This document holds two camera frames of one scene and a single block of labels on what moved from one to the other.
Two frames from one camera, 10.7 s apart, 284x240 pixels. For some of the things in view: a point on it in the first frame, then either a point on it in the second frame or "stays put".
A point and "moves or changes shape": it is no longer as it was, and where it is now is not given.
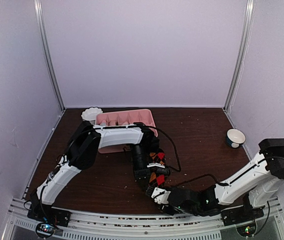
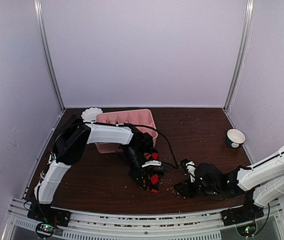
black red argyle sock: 157,156 moves or changes shape
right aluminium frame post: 240,56 stays put
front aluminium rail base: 155,226 stays put
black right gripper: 162,205 -> 187,192
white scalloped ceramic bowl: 90,114 stays put
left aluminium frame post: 38,6 stays put
